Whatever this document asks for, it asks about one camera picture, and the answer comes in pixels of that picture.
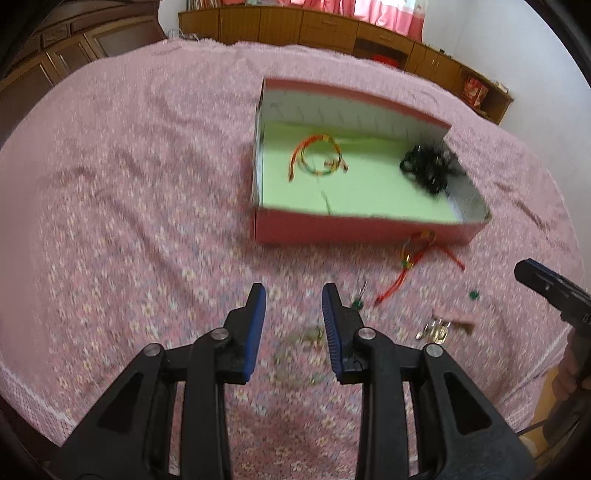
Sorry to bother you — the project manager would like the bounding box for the gold crystal jewelry piece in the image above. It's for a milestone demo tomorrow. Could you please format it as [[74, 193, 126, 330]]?
[[416, 316, 451, 344]]

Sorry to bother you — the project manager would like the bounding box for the dark wooden wardrobe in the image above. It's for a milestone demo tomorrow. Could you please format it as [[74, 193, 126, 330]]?
[[0, 0, 162, 139]]

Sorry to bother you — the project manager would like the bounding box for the red beaded bracelet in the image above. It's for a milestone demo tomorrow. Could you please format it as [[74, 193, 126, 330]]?
[[287, 133, 350, 182]]

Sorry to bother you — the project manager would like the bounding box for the clear crystal bead bracelet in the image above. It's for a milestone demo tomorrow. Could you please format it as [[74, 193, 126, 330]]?
[[272, 325, 326, 386]]

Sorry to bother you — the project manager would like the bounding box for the black jewelry tangle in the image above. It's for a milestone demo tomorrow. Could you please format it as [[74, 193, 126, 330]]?
[[399, 141, 465, 199]]

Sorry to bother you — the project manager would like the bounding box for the pink curtain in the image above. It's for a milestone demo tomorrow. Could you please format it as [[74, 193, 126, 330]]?
[[222, 0, 428, 42]]

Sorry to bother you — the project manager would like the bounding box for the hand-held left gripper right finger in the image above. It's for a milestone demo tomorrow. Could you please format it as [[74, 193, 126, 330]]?
[[322, 282, 539, 480]]

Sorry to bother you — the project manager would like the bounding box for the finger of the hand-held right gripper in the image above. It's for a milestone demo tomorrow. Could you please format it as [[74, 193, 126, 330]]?
[[514, 258, 591, 337]]

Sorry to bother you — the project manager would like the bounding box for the red multicolour bead string bracelet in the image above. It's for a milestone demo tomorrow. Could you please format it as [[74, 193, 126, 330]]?
[[374, 231, 466, 308]]

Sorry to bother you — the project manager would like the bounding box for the red gift box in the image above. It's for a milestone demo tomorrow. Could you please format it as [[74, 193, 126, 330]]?
[[464, 76, 490, 109]]

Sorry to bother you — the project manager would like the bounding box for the pink floral bedspread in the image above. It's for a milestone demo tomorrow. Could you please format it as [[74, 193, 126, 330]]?
[[0, 37, 583, 480]]

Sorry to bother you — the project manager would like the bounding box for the pink cardboard box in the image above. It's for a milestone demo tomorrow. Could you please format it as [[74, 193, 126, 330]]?
[[252, 78, 492, 245]]

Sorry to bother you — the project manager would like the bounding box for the long low wooden cabinet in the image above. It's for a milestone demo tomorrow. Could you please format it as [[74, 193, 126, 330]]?
[[178, 7, 514, 125]]

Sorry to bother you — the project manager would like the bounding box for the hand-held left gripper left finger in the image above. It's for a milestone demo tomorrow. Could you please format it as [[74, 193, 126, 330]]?
[[48, 282, 267, 480]]

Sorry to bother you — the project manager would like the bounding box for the person's right hand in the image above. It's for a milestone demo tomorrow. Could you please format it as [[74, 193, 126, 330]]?
[[555, 332, 579, 403]]

